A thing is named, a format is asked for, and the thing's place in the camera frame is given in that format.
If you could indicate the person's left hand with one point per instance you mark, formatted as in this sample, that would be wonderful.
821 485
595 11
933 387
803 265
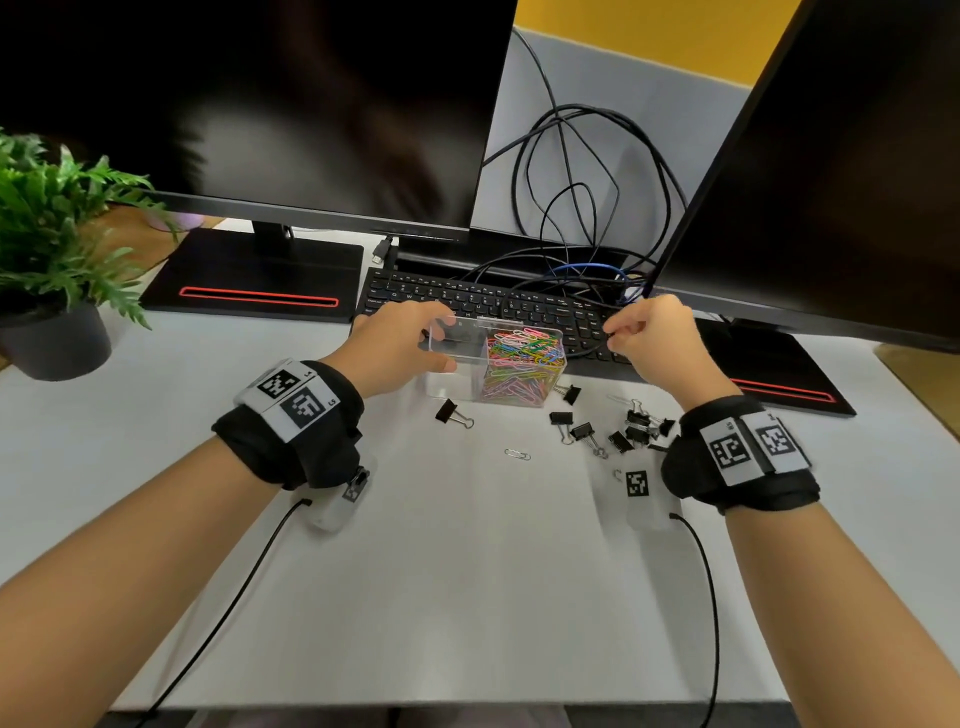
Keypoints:
386 349

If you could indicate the person's right hand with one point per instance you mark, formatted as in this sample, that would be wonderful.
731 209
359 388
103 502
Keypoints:
671 352

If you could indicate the clear plastic divided box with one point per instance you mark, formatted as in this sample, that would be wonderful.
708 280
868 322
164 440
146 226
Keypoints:
454 341

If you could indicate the single black binder clip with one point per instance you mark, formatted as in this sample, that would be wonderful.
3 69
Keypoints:
445 411

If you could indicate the pile of black binder clips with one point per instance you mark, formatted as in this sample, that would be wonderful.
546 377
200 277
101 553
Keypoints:
581 431

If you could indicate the heap of sorted paper clips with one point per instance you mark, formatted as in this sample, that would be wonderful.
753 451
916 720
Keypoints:
525 367

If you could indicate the single grey paper clip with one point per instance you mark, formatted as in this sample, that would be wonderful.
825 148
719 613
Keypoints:
517 454

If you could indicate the person's right forearm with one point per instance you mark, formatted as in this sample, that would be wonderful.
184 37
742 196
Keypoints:
847 630

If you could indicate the person's left forearm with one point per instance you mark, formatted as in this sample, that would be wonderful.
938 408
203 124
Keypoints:
97 600

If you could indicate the brown cardboard box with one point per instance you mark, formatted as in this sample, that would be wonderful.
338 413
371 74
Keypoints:
926 382
142 236

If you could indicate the black usb plug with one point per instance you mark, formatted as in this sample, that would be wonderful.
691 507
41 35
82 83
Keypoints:
382 250

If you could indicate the black monitor stand red stripe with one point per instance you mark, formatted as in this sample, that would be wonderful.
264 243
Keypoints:
247 266
772 360

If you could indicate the black keyboard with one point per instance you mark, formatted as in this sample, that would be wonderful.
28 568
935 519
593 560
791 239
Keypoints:
525 304

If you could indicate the grey desk partition panel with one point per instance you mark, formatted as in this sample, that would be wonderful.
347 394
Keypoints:
502 195

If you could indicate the black computer monitor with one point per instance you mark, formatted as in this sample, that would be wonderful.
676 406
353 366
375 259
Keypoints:
247 90
832 180

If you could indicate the lilac cup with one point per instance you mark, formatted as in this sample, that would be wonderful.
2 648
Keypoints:
184 221

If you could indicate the green plant in black pot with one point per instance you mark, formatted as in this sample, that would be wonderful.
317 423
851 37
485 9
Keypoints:
64 345

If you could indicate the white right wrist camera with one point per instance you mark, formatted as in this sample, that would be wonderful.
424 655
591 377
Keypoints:
649 517

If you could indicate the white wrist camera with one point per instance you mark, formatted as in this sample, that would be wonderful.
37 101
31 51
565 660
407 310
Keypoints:
326 517
649 517

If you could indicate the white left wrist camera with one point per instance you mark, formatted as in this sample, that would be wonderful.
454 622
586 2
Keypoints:
326 517

